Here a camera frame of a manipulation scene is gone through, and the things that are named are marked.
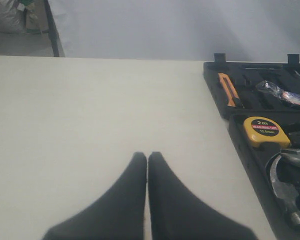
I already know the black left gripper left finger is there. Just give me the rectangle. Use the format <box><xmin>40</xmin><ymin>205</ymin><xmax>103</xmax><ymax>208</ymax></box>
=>
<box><xmin>43</xmin><ymin>152</ymin><xmax>147</xmax><ymax>240</ymax></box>

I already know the black metal stand pole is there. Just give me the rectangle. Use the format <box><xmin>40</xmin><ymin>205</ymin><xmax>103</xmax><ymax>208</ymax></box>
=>
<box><xmin>43</xmin><ymin>0</ymin><xmax>60</xmax><ymax>58</ymax></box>

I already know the yellow tape measure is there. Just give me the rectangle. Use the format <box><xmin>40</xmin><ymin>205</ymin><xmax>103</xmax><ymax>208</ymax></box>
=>
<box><xmin>243</xmin><ymin>116</ymin><xmax>291</xmax><ymax>149</ymax></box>

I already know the orange utility knife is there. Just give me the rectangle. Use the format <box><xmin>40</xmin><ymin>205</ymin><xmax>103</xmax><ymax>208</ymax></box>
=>
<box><xmin>218</xmin><ymin>73</ymin><xmax>244</xmax><ymax>108</ymax></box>

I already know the black plastic tool case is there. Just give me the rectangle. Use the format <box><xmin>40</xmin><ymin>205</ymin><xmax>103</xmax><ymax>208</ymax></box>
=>
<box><xmin>203</xmin><ymin>53</ymin><xmax>300</xmax><ymax>240</ymax></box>

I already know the electrical tape roll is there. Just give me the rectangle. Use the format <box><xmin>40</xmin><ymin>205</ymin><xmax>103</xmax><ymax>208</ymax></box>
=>
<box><xmin>255</xmin><ymin>80</ymin><xmax>300</xmax><ymax>107</ymax></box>

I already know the brown cardboard box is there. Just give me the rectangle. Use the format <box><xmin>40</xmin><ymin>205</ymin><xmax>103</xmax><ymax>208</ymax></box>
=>
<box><xmin>24</xmin><ymin>0</ymin><xmax>49</xmax><ymax>34</ymax></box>

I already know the white sack in background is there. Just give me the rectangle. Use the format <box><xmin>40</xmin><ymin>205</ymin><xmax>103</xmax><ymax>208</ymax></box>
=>
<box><xmin>0</xmin><ymin>0</ymin><xmax>25</xmax><ymax>34</ymax></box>

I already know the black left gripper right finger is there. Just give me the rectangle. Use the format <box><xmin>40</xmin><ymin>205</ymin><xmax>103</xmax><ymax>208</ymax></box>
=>
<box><xmin>148</xmin><ymin>152</ymin><xmax>257</xmax><ymax>240</ymax></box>

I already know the adjustable wrench black handle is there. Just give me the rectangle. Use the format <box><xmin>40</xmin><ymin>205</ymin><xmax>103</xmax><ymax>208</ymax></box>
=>
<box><xmin>280</xmin><ymin>148</ymin><xmax>300</xmax><ymax>168</ymax></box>

